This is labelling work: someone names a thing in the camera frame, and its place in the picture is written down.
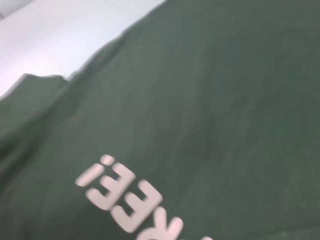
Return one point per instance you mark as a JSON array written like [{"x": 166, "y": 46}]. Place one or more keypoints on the dark green FREE t-shirt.
[{"x": 200, "y": 100}]

